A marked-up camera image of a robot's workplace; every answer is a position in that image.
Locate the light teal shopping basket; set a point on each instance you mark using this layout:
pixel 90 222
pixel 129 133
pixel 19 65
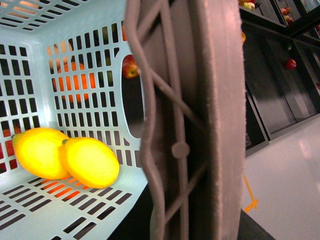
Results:
pixel 37 37

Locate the black fruit shelf tray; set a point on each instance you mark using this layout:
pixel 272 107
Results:
pixel 282 67

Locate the large orange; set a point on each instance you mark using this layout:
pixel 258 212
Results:
pixel 74 82

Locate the grey basket handle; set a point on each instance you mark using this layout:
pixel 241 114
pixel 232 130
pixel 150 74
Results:
pixel 191 62

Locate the yellow lemon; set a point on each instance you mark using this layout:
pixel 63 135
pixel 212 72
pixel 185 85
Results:
pixel 38 151
pixel 89 161

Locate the red apple centre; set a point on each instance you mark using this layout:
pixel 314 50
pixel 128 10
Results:
pixel 129 67

